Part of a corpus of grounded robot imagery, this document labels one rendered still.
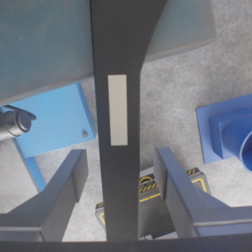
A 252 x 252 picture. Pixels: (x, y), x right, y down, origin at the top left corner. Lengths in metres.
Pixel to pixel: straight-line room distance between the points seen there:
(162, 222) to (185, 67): 1.00
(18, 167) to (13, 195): 0.24
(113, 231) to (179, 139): 1.19
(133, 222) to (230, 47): 1.32
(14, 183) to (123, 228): 1.31
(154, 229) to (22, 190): 0.93
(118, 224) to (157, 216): 1.04
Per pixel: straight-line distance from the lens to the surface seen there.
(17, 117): 0.81
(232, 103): 1.42
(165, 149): 0.16
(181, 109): 1.28
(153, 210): 1.18
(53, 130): 1.20
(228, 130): 1.24
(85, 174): 0.16
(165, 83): 1.23
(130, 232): 0.18
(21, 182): 1.43
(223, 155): 1.33
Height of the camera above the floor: 1.19
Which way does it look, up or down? 74 degrees down
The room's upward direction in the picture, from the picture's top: 176 degrees clockwise
